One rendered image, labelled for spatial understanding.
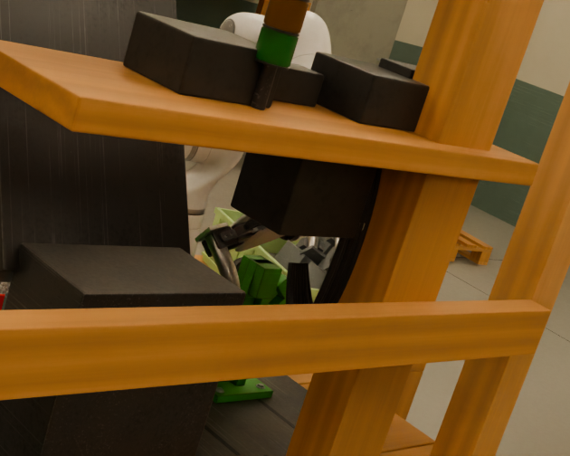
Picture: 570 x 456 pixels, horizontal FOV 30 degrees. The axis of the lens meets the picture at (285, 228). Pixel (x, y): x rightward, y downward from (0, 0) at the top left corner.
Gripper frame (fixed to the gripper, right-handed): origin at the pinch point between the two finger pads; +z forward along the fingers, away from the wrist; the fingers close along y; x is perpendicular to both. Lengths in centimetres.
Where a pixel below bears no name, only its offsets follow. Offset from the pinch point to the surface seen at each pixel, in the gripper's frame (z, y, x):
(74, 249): 32.6, 11.6, -3.4
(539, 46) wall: -705, -411, -166
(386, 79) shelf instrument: -6.5, 46.7, -5.1
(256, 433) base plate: -1.8, -18.2, 32.7
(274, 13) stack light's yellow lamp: 17, 56, -14
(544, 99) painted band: -689, -423, -120
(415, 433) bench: -42, -25, 47
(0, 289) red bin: 14, -62, -18
